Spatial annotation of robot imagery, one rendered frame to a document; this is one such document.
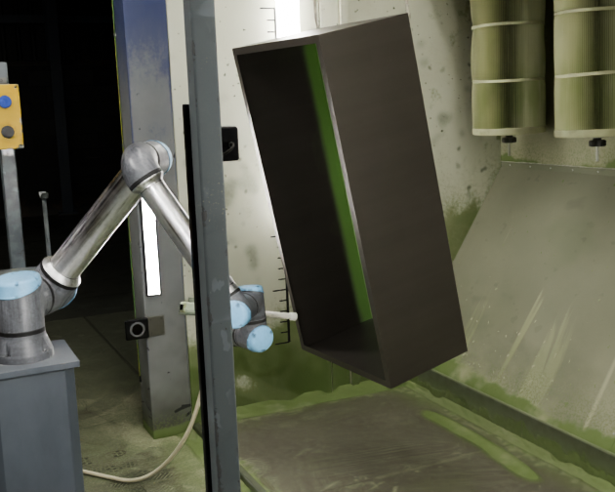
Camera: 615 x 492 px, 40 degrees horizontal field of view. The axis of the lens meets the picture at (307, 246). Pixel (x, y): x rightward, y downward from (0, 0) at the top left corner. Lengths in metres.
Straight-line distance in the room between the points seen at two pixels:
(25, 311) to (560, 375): 2.03
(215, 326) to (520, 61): 2.51
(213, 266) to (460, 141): 2.76
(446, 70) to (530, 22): 0.53
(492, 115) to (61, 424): 2.25
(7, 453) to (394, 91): 1.69
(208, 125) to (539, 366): 2.28
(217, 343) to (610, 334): 2.06
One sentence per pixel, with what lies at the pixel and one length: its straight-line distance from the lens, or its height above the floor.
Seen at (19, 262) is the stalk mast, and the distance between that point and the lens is 3.80.
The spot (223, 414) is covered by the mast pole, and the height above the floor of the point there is 0.81.
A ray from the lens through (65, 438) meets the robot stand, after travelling 2.95.
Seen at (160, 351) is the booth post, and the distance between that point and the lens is 3.79.
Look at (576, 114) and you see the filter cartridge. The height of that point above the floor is 1.35.
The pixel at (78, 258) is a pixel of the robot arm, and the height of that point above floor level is 0.95.
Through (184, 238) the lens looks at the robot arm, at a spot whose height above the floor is 1.03.
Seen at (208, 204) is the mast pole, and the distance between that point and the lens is 1.69.
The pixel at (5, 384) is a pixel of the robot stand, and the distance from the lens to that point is 2.87.
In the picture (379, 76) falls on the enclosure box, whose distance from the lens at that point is 2.79.
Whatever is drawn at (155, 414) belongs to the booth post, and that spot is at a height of 0.12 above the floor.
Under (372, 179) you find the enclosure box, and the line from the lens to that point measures 2.78.
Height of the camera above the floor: 1.43
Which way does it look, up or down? 9 degrees down
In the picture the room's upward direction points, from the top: 2 degrees counter-clockwise
